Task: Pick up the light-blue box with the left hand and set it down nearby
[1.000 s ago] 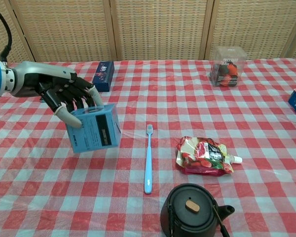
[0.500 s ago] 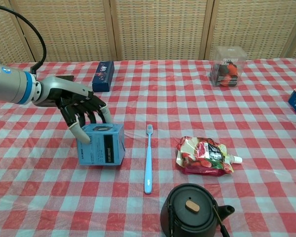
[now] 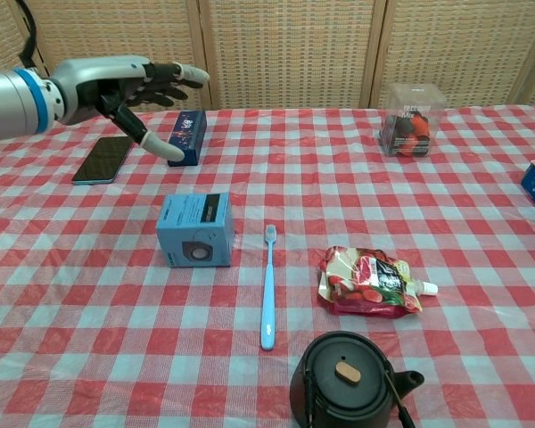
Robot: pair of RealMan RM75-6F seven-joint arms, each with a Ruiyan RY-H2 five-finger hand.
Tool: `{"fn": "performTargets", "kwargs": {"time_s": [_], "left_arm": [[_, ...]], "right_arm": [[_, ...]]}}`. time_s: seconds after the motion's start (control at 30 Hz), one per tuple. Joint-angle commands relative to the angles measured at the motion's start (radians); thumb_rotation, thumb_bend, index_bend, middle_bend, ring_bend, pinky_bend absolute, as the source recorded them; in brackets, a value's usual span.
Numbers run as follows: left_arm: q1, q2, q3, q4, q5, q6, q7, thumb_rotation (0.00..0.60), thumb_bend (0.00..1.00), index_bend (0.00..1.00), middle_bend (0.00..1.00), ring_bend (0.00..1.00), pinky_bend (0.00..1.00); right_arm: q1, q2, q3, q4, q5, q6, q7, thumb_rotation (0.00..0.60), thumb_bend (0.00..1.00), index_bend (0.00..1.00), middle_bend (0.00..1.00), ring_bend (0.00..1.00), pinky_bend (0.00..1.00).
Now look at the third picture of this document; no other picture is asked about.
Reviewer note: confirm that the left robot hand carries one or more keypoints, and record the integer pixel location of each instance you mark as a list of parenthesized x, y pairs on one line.
[(116, 96)]

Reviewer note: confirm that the small light blue box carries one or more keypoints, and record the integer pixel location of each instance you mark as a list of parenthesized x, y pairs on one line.
[(196, 232)]

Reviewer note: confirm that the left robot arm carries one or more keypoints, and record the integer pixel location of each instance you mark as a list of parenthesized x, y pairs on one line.
[(13, 104)]

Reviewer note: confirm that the long dark blue box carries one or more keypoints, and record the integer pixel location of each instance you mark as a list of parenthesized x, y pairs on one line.
[(189, 138)]

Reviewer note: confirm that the red white checkered tablecloth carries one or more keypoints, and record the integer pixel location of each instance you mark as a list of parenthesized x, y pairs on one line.
[(267, 276)]

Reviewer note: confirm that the light blue toothbrush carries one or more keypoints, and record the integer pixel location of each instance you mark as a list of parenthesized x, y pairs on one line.
[(269, 290)]

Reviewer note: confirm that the black smartphone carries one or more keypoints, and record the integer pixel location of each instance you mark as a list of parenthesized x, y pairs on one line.
[(103, 159)]

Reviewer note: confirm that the woven folding screen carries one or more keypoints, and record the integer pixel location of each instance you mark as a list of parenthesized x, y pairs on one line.
[(294, 49)]

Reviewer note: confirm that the clear bag of snacks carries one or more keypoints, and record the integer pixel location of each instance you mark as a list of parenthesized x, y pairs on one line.
[(408, 122)]

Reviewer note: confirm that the red strawberry drink pouch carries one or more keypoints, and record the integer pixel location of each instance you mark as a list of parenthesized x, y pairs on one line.
[(370, 283)]

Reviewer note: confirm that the black teapot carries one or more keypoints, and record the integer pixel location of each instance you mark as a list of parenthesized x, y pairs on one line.
[(348, 383)]

